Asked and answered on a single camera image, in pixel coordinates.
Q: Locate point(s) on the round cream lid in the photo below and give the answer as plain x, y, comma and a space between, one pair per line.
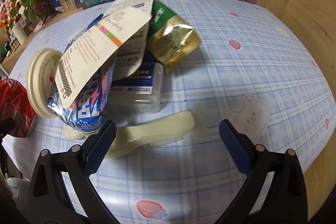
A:
40, 80

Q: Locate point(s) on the blue white snack bag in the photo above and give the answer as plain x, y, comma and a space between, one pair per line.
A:
86, 114

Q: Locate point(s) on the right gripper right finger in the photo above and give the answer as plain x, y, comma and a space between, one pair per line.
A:
274, 190

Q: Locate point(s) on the green gold foil pouch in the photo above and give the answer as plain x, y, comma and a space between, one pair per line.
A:
170, 39

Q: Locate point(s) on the clear plastic box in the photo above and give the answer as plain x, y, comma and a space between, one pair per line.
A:
140, 92

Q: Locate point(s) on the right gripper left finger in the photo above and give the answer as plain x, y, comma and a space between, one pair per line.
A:
49, 201

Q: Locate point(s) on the red snack packet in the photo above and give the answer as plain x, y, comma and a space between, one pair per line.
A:
17, 115

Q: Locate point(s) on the white happy infinity card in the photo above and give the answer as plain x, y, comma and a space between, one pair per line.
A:
87, 54

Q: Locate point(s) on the blue plaid tablecloth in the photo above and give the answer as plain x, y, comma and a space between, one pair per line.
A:
249, 63

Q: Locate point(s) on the pale green plastic strip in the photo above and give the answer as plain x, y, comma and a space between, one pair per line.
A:
157, 132

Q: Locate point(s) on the small round white pack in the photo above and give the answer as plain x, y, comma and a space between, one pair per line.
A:
72, 134

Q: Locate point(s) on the white Japanese hook card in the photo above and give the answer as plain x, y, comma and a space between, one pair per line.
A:
130, 55

